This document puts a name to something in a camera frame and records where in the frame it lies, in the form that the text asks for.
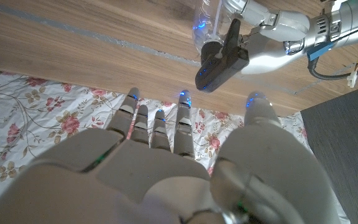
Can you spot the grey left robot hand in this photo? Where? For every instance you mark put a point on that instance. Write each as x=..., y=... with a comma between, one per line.
x=275, y=46

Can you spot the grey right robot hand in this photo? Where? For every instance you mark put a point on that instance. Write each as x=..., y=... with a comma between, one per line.
x=151, y=180

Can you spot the black sprayer head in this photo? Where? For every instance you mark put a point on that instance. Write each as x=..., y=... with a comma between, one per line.
x=222, y=65

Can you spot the clear plastic spray bottle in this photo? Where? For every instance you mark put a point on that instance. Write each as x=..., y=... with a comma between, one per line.
x=207, y=28

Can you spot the floral print curtain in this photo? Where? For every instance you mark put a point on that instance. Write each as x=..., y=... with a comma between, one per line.
x=26, y=109

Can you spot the grey tape outline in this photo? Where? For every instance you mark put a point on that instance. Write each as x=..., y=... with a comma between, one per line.
x=104, y=37

